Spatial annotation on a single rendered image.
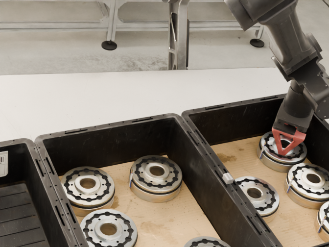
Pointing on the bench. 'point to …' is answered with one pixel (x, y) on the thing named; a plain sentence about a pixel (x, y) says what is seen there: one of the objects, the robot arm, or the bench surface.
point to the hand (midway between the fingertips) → (285, 143)
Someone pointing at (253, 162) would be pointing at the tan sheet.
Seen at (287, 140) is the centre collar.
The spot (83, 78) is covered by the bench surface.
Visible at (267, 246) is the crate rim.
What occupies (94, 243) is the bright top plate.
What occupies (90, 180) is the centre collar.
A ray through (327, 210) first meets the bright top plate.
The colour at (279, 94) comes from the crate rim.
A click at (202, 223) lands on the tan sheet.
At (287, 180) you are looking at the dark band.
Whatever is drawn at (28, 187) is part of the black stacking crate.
